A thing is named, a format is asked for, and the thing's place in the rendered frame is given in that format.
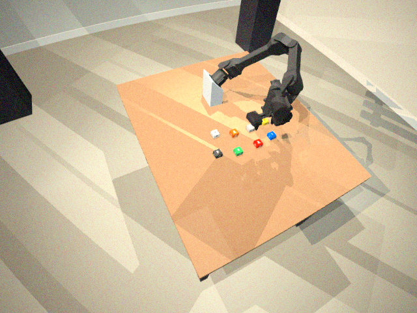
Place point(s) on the green block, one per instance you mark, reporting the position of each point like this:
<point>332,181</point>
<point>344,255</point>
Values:
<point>238,151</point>

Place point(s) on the orange block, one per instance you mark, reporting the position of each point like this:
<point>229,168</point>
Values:
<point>234,133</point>

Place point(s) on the blue block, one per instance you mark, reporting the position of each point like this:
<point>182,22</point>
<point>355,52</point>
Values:
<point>271,135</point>

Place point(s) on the red block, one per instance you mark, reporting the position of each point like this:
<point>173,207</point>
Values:
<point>258,143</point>

